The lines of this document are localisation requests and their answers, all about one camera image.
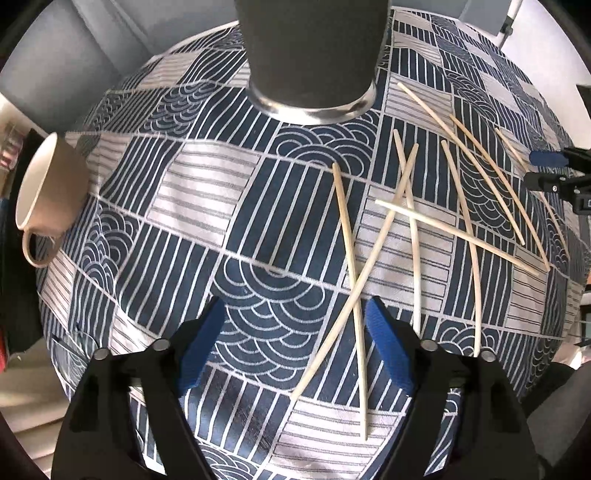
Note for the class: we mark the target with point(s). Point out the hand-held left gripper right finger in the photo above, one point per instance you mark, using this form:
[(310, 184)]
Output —
[(385, 346)]

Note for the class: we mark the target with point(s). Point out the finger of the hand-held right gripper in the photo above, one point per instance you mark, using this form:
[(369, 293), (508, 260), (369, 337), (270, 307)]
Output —
[(549, 182), (549, 158)]

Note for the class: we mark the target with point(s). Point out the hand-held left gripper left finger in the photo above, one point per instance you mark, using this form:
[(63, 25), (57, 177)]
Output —
[(203, 346)]

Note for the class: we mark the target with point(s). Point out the pile of wooden chopsticks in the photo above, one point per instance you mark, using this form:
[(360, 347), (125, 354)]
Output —
[(340, 187)]

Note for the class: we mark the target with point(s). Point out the dark grey chopstick holder cup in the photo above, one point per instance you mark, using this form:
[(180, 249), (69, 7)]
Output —
[(314, 50)]

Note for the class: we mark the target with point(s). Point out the white stand pole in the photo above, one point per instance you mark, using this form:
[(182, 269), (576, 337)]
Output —
[(507, 23)]

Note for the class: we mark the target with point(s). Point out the blue white patterned tablecloth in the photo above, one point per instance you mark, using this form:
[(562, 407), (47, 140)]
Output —
[(207, 198)]

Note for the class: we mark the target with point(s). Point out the grey panel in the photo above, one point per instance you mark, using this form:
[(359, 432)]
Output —
[(485, 14)]

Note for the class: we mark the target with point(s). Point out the beige ceramic mug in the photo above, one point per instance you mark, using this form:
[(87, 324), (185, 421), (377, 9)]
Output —
[(55, 194)]

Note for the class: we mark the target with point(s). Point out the grey upholstered furniture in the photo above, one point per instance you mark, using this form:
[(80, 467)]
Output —
[(69, 50)]

